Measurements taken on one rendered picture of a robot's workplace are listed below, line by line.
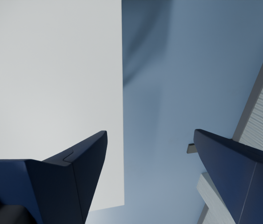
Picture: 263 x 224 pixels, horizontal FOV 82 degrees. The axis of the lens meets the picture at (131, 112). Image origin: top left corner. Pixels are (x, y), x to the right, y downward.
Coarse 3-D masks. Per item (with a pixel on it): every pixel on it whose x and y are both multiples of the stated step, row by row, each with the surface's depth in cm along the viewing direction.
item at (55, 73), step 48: (0, 0) 23; (48, 0) 24; (96, 0) 25; (0, 48) 26; (48, 48) 27; (96, 48) 29; (0, 96) 29; (48, 96) 31; (96, 96) 33; (0, 144) 34; (48, 144) 37; (96, 192) 48
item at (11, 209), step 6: (0, 210) 4; (6, 210) 4; (12, 210) 4; (18, 210) 4; (24, 210) 4; (0, 216) 4; (6, 216) 4; (12, 216) 4; (18, 216) 4; (24, 216) 4; (0, 222) 4; (6, 222) 4; (12, 222) 4; (18, 222) 4; (24, 222) 4; (30, 222) 5
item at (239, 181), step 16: (208, 144) 9; (224, 144) 8; (240, 144) 8; (208, 160) 9; (224, 160) 8; (240, 160) 7; (256, 160) 6; (224, 176) 8; (240, 176) 7; (256, 176) 6; (224, 192) 8; (240, 192) 7; (256, 192) 6; (240, 208) 7; (256, 208) 6
